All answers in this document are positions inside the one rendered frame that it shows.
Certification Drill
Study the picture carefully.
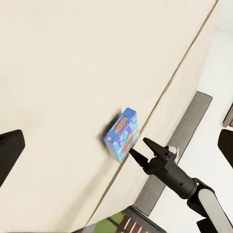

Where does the board game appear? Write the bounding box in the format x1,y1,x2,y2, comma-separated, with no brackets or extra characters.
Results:
104,107,139,163

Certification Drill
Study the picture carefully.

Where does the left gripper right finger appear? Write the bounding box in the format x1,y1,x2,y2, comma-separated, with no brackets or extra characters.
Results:
217,129,233,168

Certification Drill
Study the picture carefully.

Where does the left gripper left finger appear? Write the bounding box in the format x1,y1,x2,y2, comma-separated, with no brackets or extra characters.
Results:
0,129,25,187

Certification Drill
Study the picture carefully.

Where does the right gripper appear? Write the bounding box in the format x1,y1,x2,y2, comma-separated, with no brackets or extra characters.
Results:
129,137,187,190

